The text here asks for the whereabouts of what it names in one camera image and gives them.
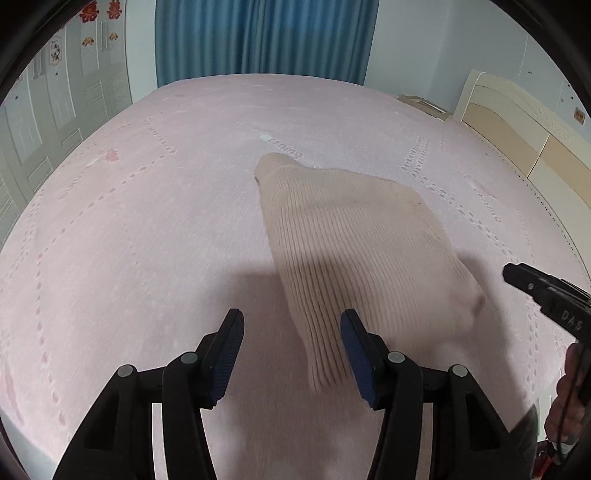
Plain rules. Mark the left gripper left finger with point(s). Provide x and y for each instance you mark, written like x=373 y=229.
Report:
x=114 y=440

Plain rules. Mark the beige knit sweater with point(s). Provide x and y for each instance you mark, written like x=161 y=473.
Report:
x=343 y=240

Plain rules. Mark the cream wooden headboard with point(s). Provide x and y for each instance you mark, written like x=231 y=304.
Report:
x=541 y=146

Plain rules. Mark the blue curtain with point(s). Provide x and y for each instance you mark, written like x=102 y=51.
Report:
x=325 y=39

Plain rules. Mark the red object on floor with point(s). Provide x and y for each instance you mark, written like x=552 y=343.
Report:
x=547 y=464

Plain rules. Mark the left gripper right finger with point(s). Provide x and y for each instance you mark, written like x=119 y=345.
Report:
x=470 y=440

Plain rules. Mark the person's right hand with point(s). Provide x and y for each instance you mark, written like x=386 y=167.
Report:
x=565 y=418

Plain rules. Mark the white wardrobe with decals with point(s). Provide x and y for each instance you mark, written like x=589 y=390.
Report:
x=95 y=65

